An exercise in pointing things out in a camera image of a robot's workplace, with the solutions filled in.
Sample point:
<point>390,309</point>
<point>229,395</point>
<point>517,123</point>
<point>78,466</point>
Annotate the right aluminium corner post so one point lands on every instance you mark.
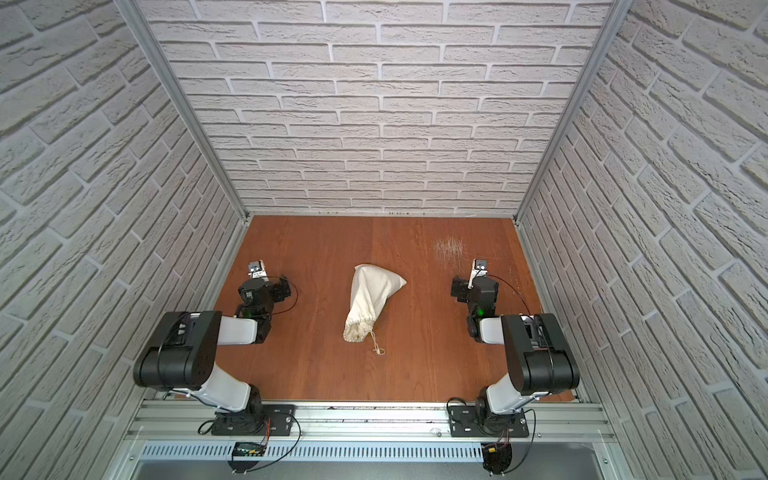
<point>608,31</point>

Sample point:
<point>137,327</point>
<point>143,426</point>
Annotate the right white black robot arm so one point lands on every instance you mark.
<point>539,360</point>

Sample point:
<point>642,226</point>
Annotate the left small electronics board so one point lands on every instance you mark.
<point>248,450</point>

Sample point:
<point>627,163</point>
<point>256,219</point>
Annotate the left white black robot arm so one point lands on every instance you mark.
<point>180,355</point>

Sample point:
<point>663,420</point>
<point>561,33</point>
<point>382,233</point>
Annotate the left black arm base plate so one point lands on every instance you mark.
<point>273,419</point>

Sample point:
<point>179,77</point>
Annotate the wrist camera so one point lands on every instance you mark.
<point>256,270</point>
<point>479,268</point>

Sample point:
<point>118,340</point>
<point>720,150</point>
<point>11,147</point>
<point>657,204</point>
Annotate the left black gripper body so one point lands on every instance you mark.
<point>280,288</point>

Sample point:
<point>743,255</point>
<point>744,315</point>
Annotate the cream cloth drawstring bag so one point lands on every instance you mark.
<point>371,287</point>

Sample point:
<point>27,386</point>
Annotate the aluminium corner post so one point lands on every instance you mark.
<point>608,31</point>
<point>152,49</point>

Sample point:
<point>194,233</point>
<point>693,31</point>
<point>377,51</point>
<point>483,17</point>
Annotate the small electronics board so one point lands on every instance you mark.
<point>248,450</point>
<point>497,457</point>

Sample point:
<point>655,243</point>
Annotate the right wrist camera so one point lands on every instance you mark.
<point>479,268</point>

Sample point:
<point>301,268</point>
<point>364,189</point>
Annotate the left aluminium corner post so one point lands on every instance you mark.
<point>152,49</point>

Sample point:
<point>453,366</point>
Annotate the right small electronics board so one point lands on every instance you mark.
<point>497,457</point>

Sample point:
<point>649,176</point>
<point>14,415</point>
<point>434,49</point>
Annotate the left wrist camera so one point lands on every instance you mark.
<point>256,270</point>

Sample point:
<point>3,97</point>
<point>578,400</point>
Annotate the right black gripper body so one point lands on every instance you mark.
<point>458,288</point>

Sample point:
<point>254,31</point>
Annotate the aluminium front rail frame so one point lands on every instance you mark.
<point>369,432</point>

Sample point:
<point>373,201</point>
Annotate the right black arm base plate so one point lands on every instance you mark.
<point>464,421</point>

